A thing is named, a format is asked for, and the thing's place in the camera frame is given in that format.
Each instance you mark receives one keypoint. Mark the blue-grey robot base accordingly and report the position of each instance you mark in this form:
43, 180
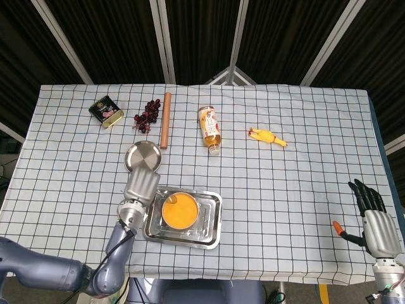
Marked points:
196, 293

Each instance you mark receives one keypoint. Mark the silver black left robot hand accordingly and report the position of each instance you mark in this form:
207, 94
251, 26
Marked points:
142, 185

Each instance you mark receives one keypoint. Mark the white blue checkered tablecloth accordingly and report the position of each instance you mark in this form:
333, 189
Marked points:
284, 190

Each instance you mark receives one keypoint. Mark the white triangular partition foot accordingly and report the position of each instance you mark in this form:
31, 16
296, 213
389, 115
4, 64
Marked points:
221, 76

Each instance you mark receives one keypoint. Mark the black luncheon meat can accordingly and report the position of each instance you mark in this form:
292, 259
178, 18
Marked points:
106, 112

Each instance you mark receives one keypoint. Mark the wooden rolling pin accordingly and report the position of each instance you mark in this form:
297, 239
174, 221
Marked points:
165, 120

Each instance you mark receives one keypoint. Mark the white partition frame bar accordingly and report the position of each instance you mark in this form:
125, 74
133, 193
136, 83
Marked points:
395, 144
12, 133

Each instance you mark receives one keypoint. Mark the tea bottle with white cap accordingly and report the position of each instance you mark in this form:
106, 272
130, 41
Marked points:
209, 126

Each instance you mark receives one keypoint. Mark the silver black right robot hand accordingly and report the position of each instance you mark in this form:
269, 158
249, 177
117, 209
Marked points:
381, 234

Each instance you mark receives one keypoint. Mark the clear plastic bag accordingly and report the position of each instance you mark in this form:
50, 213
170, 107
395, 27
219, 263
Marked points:
118, 296

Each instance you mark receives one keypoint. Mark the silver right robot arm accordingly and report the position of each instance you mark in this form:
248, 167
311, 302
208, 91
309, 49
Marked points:
386, 275

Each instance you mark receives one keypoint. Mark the bunch of dark red grapes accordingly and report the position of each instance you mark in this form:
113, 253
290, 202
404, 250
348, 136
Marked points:
148, 111

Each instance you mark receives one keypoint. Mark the rectangular stainless steel tray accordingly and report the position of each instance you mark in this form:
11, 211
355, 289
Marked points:
209, 225

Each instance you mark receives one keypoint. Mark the white bowl of yellow soup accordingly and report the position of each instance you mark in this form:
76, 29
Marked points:
182, 213

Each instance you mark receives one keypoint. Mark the yellow rubber chicken toy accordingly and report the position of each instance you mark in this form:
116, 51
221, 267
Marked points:
265, 136

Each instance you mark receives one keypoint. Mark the double white partition frame post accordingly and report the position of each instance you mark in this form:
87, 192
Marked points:
169, 63

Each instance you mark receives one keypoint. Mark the round stainless steel plate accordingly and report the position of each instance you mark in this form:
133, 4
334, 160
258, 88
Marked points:
142, 155

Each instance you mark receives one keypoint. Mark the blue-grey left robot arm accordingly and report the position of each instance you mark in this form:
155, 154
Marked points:
120, 244

